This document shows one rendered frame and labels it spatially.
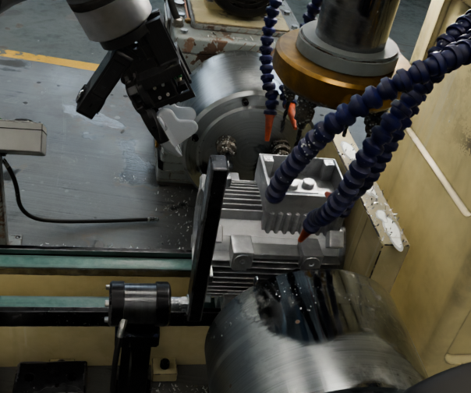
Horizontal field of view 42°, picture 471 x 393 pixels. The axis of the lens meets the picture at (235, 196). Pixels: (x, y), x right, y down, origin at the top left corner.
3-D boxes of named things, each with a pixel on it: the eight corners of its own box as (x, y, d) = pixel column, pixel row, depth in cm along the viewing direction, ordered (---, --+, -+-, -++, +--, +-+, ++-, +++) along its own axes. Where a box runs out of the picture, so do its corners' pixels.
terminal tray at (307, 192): (323, 194, 98) (334, 157, 94) (339, 238, 90) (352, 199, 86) (250, 189, 96) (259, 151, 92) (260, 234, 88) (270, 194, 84)
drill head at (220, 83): (270, 125, 147) (293, 25, 132) (305, 222, 118) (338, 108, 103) (167, 117, 141) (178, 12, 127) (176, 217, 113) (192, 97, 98)
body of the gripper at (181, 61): (197, 101, 82) (159, 22, 74) (139, 125, 83) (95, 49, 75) (193, 76, 88) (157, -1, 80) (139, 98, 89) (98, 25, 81)
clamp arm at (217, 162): (203, 306, 86) (231, 154, 71) (205, 322, 83) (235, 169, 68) (178, 306, 85) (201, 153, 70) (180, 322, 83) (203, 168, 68)
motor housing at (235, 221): (297, 247, 111) (323, 161, 100) (320, 328, 96) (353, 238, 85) (188, 242, 107) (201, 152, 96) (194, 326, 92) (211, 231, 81)
